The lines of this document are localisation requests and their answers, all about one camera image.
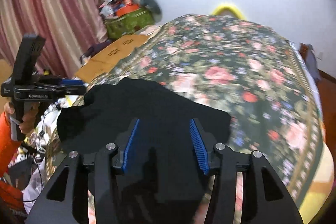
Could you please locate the orange box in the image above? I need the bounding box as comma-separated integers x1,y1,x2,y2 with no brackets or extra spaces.
116,4,140,17

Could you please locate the yellow ring behind bed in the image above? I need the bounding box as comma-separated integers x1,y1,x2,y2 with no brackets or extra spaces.
211,4,247,21

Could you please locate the black t-shirt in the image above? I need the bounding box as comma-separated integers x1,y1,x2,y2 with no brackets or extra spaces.
56,77,232,224

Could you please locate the green storage box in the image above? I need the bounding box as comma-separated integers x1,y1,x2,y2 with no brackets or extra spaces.
104,8,155,39

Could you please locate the pink striped curtain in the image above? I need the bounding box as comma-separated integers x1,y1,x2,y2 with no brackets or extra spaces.
1,0,106,77

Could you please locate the left hand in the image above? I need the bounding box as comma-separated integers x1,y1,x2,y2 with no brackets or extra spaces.
4,102,39,135

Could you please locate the purple bag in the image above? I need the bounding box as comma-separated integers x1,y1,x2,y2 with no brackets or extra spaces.
305,44,321,84

